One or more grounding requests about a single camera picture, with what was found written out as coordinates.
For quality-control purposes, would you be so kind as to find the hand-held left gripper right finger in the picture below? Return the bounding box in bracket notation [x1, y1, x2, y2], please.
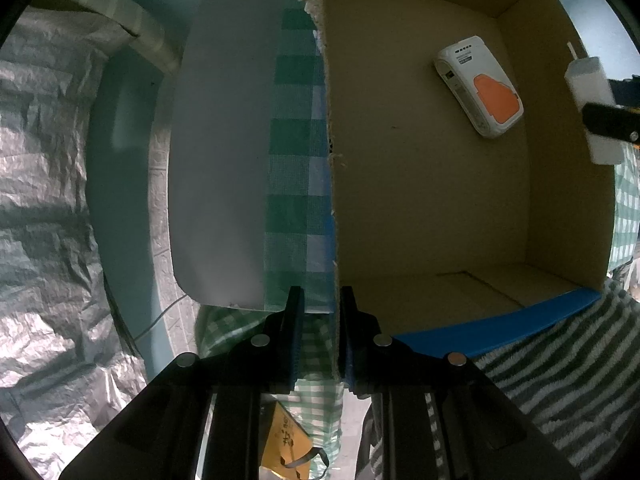
[338, 285, 583, 480]

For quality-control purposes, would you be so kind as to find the green checkered cloth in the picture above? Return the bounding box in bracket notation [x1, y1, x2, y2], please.
[168, 0, 317, 311]

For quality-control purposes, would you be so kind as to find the grey striped towel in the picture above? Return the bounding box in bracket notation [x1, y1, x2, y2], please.
[360, 280, 640, 480]

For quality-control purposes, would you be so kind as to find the white power bank orange patch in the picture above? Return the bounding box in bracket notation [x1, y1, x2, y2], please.
[433, 35, 525, 139]

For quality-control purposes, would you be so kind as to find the white square bottle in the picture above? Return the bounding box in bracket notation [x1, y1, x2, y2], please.
[564, 42, 626, 165]

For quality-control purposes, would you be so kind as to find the green checked cloth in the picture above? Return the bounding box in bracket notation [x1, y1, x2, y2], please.
[195, 0, 640, 480]

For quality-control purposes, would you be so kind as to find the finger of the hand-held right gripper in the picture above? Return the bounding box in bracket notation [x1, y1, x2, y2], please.
[582, 101, 640, 143]
[606, 76, 640, 109]

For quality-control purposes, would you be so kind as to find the yellow paper bag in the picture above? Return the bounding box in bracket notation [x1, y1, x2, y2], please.
[260, 395, 331, 480]

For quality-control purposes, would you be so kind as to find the silver foil sheet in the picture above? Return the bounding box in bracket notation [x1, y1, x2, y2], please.
[0, 5, 151, 461]

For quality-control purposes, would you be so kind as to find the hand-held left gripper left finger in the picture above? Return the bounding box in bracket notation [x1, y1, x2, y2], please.
[57, 285, 306, 480]

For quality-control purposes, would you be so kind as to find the blue cardboard box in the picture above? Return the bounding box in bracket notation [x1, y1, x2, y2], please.
[314, 0, 618, 381]

